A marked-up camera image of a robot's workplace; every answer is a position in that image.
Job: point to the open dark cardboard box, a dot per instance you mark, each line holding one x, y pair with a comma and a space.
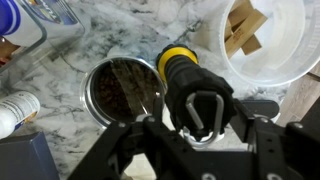
27, 157

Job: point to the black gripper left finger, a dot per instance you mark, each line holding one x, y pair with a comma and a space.
112, 153

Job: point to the wooden blocks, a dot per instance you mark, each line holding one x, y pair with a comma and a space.
243, 21

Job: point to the black yellow torchlight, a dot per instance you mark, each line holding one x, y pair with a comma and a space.
200, 102

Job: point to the clear acrylic organizer tray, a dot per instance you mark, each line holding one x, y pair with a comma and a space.
37, 24

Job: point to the white pill bottle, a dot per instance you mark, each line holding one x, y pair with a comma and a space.
15, 110

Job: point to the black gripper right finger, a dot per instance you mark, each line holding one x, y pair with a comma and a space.
253, 125

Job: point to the metal tin with coffee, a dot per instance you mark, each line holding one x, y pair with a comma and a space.
120, 89

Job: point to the clear round plastic tub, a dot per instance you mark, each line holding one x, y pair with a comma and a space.
290, 43

